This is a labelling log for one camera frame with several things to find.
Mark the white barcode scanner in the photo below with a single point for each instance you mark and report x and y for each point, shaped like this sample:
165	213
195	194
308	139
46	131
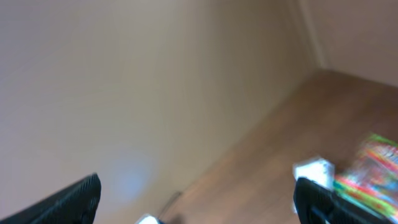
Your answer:
149	219

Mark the Haribo gummy candy bag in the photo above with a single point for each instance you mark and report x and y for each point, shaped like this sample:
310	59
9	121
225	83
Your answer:
371	181

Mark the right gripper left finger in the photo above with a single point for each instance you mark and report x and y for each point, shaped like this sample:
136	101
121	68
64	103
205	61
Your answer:
75	204

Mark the white plaster pack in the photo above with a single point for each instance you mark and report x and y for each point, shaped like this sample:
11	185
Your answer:
317	170

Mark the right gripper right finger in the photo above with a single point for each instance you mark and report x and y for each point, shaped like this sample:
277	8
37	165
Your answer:
317	205

